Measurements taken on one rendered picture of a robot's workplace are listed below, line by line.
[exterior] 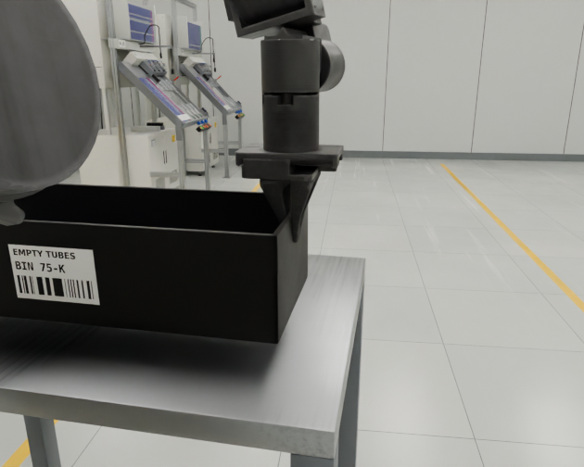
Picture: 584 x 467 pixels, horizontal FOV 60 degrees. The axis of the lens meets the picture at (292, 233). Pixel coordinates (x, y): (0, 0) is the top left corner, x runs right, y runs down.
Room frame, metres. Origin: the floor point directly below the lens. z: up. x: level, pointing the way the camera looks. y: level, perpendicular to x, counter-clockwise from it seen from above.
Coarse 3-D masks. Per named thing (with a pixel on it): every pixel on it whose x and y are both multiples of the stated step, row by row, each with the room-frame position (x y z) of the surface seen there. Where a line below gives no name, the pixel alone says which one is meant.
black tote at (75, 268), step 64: (64, 192) 0.67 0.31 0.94; (128, 192) 0.65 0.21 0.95; (192, 192) 0.63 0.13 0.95; (256, 192) 0.61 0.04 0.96; (0, 256) 0.50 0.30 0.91; (64, 256) 0.48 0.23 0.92; (128, 256) 0.47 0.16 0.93; (192, 256) 0.45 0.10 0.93; (256, 256) 0.44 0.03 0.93; (64, 320) 0.48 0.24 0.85; (128, 320) 0.47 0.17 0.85; (192, 320) 0.46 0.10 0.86; (256, 320) 0.44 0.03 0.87
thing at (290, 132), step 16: (272, 96) 0.50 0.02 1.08; (304, 96) 0.49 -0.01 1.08; (272, 112) 0.50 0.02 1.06; (288, 112) 0.49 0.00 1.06; (304, 112) 0.49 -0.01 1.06; (272, 128) 0.50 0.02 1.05; (288, 128) 0.49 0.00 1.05; (304, 128) 0.49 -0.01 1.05; (256, 144) 0.56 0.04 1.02; (272, 144) 0.50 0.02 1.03; (288, 144) 0.49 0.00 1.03; (304, 144) 0.49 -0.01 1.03; (240, 160) 0.50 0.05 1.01; (304, 160) 0.49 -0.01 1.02; (320, 160) 0.49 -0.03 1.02; (336, 160) 0.48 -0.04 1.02
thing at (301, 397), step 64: (320, 256) 0.81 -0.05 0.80; (0, 320) 0.58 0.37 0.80; (320, 320) 0.58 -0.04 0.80; (0, 384) 0.44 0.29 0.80; (64, 384) 0.44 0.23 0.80; (128, 384) 0.44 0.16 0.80; (192, 384) 0.44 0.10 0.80; (256, 384) 0.44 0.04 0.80; (320, 384) 0.44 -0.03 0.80; (320, 448) 0.37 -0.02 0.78
